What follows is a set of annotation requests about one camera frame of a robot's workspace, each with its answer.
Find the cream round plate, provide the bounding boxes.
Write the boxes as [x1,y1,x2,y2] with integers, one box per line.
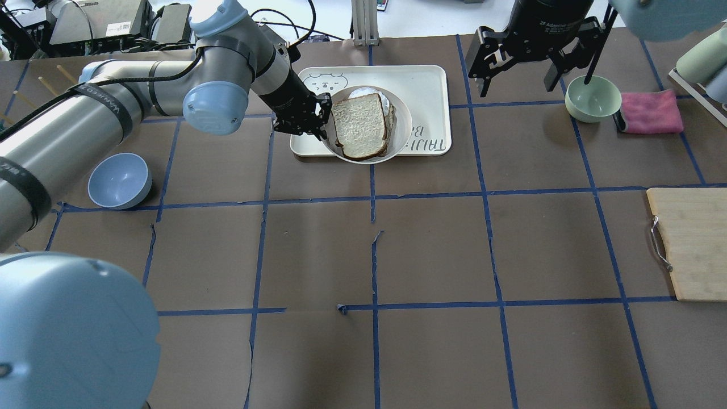
[322,86,413,165]

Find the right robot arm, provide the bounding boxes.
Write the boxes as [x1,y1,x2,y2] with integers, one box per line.
[465,1,726,97]

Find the fried egg toy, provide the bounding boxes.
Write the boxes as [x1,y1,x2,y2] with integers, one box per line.
[348,86,391,116]

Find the wooden cutting board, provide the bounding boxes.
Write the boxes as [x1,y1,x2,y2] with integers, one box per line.
[646,188,726,302]

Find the pink cloth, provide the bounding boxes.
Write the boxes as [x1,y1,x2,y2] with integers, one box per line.
[612,90,684,135]

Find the blue bowl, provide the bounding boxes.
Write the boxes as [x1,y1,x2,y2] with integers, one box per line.
[87,152,153,210]

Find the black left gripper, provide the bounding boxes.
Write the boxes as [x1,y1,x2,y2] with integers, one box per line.
[264,72,333,140]

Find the bread slice on plate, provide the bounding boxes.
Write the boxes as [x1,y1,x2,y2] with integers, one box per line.
[383,103,395,151]

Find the white bear tray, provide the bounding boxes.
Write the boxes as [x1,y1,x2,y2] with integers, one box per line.
[299,65,452,156]

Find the aluminium frame post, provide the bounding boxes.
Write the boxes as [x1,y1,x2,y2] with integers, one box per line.
[351,0,380,47]

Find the brown crust bread slice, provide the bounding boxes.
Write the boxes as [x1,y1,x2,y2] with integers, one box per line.
[331,95,386,161]

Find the wooden rack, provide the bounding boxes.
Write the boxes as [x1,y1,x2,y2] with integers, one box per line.
[1,58,81,127]

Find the green mug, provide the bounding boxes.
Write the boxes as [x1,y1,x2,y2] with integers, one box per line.
[675,25,726,84]

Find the blue mug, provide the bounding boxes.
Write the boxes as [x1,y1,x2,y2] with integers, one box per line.
[705,66,727,105]

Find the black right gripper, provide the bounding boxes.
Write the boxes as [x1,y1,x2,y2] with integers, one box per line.
[465,1,603,98]

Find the green bowl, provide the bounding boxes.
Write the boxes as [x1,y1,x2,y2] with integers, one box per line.
[565,76,622,123]

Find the white wire mug rack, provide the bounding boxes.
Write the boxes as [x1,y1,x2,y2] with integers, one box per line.
[668,68,726,127]

